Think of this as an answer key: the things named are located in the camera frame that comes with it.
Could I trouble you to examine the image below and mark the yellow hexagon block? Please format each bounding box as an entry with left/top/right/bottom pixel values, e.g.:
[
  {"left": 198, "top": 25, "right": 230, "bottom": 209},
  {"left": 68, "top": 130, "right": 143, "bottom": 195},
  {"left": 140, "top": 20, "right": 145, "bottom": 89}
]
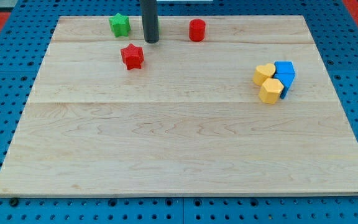
[{"left": 258, "top": 78, "right": 284, "bottom": 104}]

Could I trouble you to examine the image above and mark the blue triangle block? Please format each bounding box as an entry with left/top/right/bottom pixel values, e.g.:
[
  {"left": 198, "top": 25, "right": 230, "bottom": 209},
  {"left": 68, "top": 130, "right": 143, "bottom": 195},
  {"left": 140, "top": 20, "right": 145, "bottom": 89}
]
[{"left": 273, "top": 73, "right": 295, "bottom": 99}]

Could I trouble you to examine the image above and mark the red star block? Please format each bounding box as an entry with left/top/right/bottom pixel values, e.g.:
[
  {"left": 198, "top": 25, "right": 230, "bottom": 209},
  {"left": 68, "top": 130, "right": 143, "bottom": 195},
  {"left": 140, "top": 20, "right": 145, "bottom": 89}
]
[{"left": 120, "top": 44, "right": 144, "bottom": 70}]

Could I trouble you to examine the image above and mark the blue cube block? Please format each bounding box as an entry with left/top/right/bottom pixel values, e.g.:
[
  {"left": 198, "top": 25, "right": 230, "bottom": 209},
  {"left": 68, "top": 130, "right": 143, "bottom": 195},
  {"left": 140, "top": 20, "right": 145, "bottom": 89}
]
[{"left": 274, "top": 61, "right": 295, "bottom": 74}]

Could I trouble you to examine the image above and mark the green star block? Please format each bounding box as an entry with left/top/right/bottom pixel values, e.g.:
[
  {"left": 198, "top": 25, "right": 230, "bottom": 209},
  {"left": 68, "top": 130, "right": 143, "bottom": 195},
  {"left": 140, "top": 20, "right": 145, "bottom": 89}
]
[{"left": 109, "top": 13, "right": 131, "bottom": 37}]

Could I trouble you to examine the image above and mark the red cylinder block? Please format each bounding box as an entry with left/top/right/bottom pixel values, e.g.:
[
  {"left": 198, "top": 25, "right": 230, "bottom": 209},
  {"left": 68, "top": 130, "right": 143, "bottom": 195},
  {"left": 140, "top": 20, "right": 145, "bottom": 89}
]
[{"left": 188, "top": 19, "right": 206, "bottom": 42}]

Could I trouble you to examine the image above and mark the light wooden board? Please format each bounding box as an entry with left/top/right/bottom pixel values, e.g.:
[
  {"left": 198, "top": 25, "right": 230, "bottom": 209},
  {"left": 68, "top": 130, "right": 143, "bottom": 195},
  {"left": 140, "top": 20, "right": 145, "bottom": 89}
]
[{"left": 0, "top": 16, "right": 358, "bottom": 198}]

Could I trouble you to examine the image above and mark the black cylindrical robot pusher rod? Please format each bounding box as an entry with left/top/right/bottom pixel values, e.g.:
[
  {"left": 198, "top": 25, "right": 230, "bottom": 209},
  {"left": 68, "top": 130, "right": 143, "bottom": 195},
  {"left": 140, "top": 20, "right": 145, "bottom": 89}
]
[{"left": 139, "top": 0, "right": 159, "bottom": 44}]

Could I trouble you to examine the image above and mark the yellow heart block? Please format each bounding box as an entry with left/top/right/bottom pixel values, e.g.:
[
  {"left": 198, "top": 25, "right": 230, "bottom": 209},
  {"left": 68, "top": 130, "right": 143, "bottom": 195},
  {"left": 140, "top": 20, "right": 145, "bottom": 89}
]
[{"left": 252, "top": 63, "right": 276, "bottom": 86}]

